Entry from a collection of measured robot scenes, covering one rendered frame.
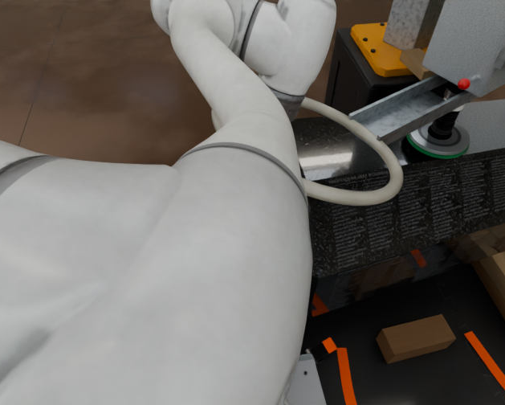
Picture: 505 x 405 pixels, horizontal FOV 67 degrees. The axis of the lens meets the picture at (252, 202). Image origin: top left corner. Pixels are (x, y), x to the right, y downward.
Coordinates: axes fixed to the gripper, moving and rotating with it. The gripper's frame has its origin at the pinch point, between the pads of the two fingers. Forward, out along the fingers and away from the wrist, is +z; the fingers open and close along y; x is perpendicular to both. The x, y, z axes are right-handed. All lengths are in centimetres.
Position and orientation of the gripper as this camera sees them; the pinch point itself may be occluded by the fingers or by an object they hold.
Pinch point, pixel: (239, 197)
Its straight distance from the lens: 82.7
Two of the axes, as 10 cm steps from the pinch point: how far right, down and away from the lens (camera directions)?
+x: -7.4, -5.7, 3.5
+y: 5.9, -3.2, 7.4
